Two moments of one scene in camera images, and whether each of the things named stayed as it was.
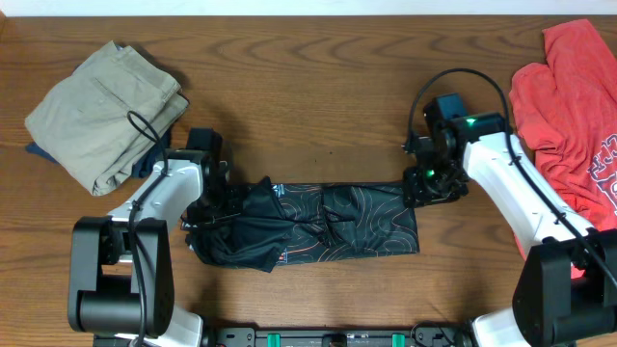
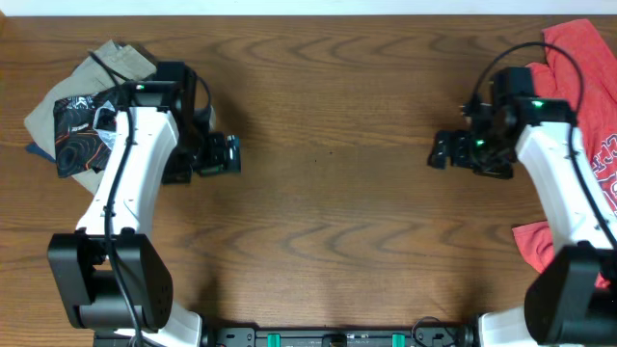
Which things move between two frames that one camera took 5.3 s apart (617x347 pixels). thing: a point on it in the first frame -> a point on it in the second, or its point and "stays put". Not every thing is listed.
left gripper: (233, 208) -> (217, 163)
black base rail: (337, 337) stays put
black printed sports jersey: (277, 224) -> (78, 147)
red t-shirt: (568, 105) stays put
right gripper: (419, 195) -> (463, 138)
